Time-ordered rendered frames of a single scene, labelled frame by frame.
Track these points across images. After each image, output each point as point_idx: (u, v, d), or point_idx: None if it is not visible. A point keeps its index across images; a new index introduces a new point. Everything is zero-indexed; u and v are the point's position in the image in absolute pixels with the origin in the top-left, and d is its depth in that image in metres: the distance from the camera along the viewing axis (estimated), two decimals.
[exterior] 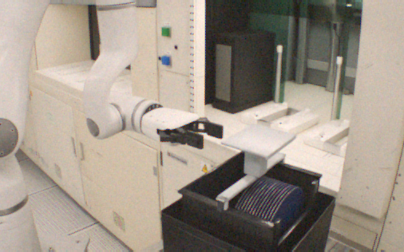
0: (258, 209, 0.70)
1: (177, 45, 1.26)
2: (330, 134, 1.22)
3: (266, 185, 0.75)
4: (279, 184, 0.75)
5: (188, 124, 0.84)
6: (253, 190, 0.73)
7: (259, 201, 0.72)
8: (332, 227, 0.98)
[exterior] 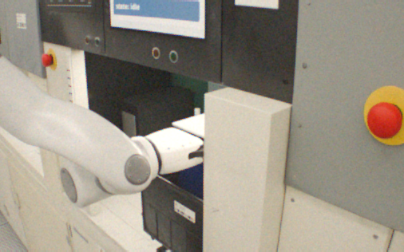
0: None
1: None
2: None
3: None
4: None
5: None
6: None
7: None
8: None
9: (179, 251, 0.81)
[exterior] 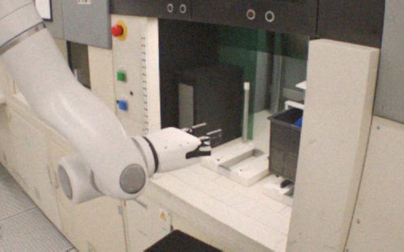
0: None
1: (132, 92, 1.22)
2: (291, 183, 1.18)
3: None
4: None
5: None
6: None
7: None
8: None
9: None
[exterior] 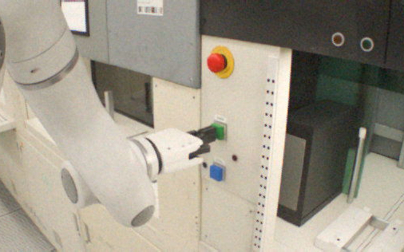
0: None
1: (237, 156, 0.81)
2: None
3: None
4: None
5: None
6: None
7: None
8: None
9: None
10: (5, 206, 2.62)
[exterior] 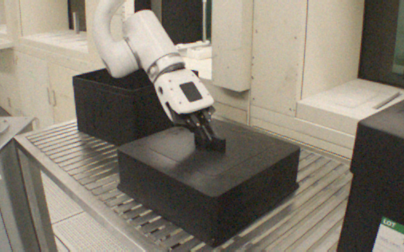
0: None
1: None
2: None
3: None
4: None
5: (188, 116, 0.82)
6: None
7: None
8: (217, 112, 1.32)
9: None
10: None
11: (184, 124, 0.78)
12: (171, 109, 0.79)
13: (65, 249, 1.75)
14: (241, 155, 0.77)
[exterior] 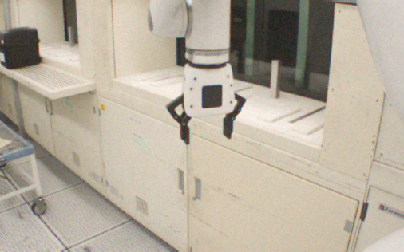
0: None
1: None
2: None
3: None
4: None
5: None
6: None
7: None
8: None
9: None
10: (62, 182, 2.62)
11: (170, 114, 0.76)
12: (180, 96, 0.76)
13: None
14: None
